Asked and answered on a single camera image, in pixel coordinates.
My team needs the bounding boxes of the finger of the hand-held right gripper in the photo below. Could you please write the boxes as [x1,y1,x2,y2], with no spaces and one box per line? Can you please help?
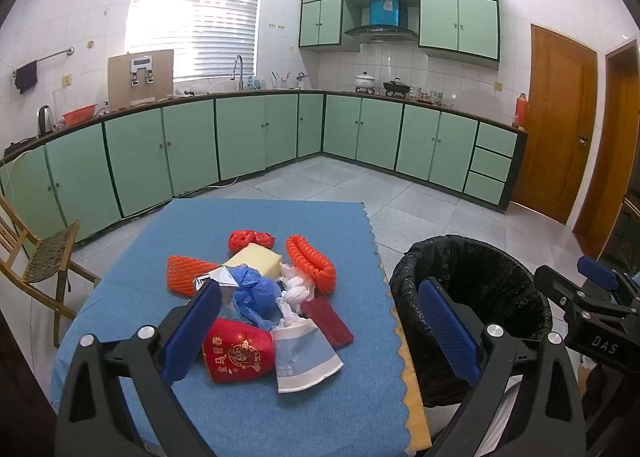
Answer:
[576,256,640,300]
[533,264,608,320]

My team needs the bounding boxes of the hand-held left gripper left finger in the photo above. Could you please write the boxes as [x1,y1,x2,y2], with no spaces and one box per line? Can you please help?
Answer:
[54,279,223,457]

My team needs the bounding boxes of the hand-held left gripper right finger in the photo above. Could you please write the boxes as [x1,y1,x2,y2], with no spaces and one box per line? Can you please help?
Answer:
[417,277,586,457]

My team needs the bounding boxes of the red paper cup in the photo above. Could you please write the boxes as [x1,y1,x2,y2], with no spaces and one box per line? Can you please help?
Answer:
[201,317,276,384]

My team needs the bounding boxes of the small white carton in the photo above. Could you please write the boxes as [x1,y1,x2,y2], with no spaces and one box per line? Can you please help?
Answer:
[194,264,241,310]

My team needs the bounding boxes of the bin with black bag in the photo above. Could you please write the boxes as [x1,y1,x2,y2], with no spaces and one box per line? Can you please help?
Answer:
[389,234,553,438]

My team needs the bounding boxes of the blue plastic bag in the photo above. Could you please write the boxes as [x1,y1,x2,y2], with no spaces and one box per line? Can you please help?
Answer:
[231,264,283,330]

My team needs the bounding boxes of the white tissue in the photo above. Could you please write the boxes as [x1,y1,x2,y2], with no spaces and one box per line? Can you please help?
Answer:
[275,264,317,328]

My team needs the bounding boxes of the crushed blue white paper cup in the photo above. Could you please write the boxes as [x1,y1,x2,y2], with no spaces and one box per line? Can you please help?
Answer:
[271,319,345,394]

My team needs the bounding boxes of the red scouring pad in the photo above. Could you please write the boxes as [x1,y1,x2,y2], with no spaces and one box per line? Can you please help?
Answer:
[300,298,355,350]

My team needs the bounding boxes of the curled orange foam net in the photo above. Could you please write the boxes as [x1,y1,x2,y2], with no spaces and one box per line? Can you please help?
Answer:
[286,234,337,295]

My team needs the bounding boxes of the blue table cloth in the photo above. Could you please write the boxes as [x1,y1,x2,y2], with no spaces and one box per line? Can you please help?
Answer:
[50,198,416,457]

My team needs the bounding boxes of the yellow sponge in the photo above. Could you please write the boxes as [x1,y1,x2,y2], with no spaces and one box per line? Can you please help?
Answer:
[221,243,285,283]

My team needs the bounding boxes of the red plastic bag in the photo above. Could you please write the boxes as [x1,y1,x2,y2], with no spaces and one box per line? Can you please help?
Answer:
[228,229,277,254]

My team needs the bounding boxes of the wooden door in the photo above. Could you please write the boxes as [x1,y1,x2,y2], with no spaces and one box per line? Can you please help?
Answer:
[572,39,640,258]
[510,23,599,225]

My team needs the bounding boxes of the wooden chair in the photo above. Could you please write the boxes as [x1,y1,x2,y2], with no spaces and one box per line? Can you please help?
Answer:
[0,194,101,348]

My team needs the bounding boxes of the orange bottle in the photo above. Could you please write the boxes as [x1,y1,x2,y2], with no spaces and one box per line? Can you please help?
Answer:
[513,93,529,130]

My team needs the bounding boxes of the green base cabinets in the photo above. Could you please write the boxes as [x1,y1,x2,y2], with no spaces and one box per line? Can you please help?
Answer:
[0,91,528,248]

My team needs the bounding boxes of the red plastic basin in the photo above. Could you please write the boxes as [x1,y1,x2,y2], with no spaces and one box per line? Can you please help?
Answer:
[61,105,97,126]

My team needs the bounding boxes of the black wok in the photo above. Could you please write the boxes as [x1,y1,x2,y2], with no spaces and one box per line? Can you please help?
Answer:
[382,78,412,98]

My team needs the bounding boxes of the brown cardboard box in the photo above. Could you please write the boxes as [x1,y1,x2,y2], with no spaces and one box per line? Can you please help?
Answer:
[107,49,175,112]

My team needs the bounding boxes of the dark towel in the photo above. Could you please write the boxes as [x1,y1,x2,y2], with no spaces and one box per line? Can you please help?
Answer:
[14,61,39,95]

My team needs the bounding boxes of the metal towel bar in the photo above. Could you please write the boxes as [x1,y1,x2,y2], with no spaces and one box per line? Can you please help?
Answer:
[12,47,75,75]

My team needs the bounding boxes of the white window blind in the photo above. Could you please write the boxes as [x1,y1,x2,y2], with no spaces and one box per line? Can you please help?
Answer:
[125,0,264,82]

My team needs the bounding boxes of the range hood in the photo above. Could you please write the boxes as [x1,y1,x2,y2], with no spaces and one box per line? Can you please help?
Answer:
[344,0,420,45]

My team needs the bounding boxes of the green wall cabinets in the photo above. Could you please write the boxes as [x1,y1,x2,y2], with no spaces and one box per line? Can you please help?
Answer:
[298,0,502,70]

